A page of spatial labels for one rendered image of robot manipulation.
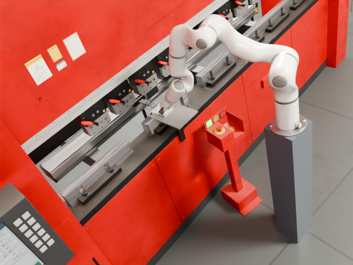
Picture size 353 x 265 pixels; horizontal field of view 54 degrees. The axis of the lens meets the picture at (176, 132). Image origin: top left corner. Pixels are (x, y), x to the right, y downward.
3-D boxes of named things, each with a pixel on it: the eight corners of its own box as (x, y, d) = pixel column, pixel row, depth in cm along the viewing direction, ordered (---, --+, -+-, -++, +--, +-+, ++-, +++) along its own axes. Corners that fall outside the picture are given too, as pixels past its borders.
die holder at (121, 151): (72, 207, 200) (64, 197, 194) (66, 203, 203) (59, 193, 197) (134, 151, 222) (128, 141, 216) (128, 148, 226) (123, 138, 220)
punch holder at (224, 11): (221, 31, 246) (217, 9, 236) (211, 30, 252) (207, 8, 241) (233, 21, 253) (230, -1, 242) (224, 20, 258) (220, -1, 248)
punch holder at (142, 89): (142, 97, 211) (133, 73, 200) (133, 93, 216) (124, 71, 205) (159, 83, 217) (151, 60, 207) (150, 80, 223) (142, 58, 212)
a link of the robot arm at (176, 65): (189, 41, 187) (186, 84, 210) (165, 50, 181) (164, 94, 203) (200, 49, 183) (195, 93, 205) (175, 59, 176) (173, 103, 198)
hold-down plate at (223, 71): (212, 87, 252) (211, 83, 250) (206, 85, 255) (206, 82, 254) (236, 64, 265) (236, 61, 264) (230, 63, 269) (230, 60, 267)
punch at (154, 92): (149, 102, 221) (144, 90, 215) (147, 102, 222) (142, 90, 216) (159, 93, 226) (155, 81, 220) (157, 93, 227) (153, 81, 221)
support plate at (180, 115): (179, 130, 208) (178, 128, 208) (149, 117, 225) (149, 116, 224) (198, 112, 216) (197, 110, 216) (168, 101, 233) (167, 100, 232)
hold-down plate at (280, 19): (271, 32, 288) (270, 29, 286) (265, 32, 291) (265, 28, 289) (289, 16, 301) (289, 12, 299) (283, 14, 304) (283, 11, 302)
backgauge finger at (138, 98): (149, 113, 229) (147, 107, 226) (125, 103, 245) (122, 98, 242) (162, 102, 234) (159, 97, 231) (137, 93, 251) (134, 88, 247)
